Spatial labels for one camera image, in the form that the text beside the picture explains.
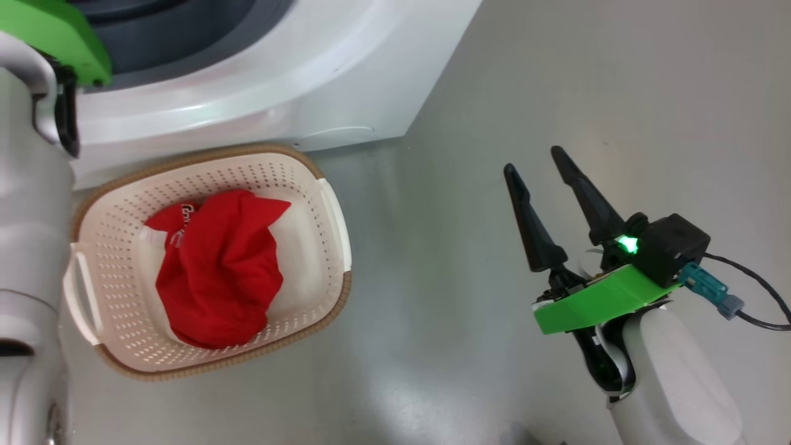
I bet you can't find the round filter cover panel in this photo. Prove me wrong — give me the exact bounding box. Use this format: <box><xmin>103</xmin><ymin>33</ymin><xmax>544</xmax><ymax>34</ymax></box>
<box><xmin>303</xmin><ymin>126</ymin><xmax>375</xmax><ymax>140</ymax></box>

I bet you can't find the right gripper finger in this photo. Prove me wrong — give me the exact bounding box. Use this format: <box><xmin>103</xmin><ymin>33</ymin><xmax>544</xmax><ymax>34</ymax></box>
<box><xmin>550</xmin><ymin>146</ymin><xmax>625</xmax><ymax>246</ymax></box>
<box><xmin>504</xmin><ymin>163</ymin><xmax>568</xmax><ymax>273</ymax></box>

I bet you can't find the grey rubber door seal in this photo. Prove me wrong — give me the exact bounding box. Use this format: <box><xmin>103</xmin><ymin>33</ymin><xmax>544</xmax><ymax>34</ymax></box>
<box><xmin>68</xmin><ymin>0</ymin><xmax>294</xmax><ymax>91</ymax></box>

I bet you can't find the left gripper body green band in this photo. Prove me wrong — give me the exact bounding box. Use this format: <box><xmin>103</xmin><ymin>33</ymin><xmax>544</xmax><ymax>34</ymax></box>
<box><xmin>0</xmin><ymin>0</ymin><xmax>113</xmax><ymax>87</ymax></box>

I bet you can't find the red and white garment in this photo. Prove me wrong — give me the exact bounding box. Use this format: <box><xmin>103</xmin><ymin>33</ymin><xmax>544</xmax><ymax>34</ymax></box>
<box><xmin>144</xmin><ymin>189</ymin><xmax>291</xmax><ymax>350</ymax></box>

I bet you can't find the cream perforated laundry basket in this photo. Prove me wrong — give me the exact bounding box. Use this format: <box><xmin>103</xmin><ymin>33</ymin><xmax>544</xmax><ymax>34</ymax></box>
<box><xmin>62</xmin><ymin>143</ymin><xmax>353</xmax><ymax>382</ymax></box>

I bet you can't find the white front-load washing machine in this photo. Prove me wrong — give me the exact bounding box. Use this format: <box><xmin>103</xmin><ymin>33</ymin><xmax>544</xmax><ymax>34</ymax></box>
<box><xmin>62</xmin><ymin>0</ymin><xmax>483</xmax><ymax>189</ymax></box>

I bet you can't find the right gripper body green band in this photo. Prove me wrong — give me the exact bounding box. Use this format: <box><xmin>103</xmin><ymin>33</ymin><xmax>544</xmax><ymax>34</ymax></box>
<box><xmin>533</xmin><ymin>238</ymin><xmax>680</xmax><ymax>335</ymax></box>

